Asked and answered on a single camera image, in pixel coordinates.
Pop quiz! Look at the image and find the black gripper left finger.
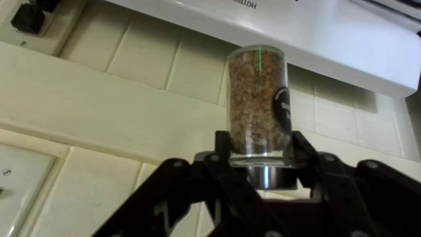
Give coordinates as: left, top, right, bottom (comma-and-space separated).
90, 128, 286, 237

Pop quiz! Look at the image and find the white wall outlet plate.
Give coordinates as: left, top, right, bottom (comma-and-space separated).
0, 0, 86, 57

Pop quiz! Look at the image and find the brown spice glass jar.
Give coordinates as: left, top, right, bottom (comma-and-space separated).
224, 43, 299, 190

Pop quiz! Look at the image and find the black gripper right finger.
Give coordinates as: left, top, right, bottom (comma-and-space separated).
288, 130, 421, 237

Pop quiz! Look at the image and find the black power plug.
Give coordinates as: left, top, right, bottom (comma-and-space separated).
9, 0, 61, 35

